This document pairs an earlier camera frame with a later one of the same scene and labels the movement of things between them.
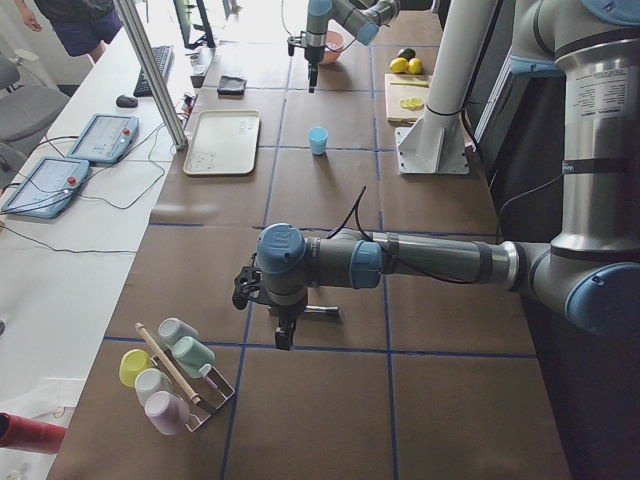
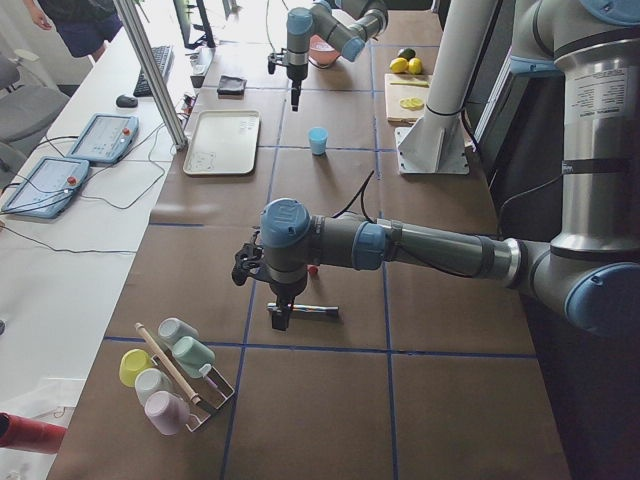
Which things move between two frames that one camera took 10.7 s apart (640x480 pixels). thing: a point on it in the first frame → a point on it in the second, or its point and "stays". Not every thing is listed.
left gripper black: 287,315 → 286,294
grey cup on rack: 171,330 stays
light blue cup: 318,139 stays
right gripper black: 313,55 → 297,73
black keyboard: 162,59 stays
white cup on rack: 149,381 stays
